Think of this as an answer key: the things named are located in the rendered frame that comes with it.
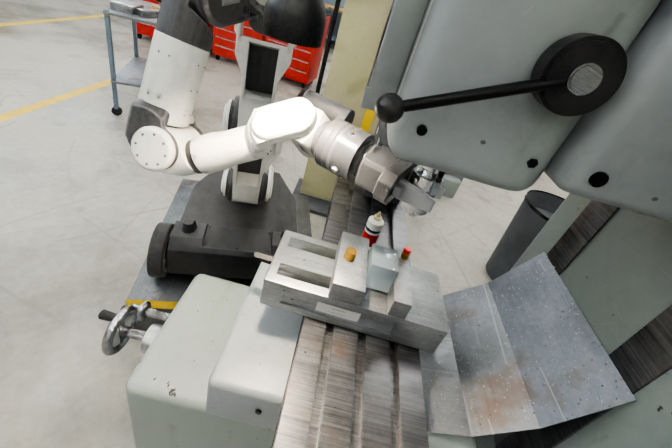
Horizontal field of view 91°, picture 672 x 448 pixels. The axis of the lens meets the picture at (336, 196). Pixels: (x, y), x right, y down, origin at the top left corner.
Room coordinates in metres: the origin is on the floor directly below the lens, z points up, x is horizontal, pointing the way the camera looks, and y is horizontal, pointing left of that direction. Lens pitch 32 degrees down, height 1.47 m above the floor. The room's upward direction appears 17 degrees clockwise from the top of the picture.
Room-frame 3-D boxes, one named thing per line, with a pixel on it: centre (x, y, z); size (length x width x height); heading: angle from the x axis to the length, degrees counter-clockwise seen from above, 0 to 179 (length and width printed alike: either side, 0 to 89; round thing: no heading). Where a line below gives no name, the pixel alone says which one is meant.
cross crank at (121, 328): (0.44, 0.37, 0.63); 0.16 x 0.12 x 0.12; 92
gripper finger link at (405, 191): (0.44, -0.11, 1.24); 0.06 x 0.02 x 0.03; 67
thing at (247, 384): (0.47, -0.12, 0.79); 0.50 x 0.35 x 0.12; 92
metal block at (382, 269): (0.49, -0.12, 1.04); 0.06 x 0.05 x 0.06; 1
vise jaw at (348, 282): (0.49, -0.07, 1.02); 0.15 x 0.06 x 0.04; 1
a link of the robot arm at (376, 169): (0.50, -0.04, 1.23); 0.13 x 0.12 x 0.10; 157
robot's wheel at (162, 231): (0.84, 0.55, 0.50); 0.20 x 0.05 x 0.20; 17
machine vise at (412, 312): (0.49, -0.09, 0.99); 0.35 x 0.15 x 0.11; 91
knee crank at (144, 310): (0.58, 0.41, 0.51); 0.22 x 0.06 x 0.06; 92
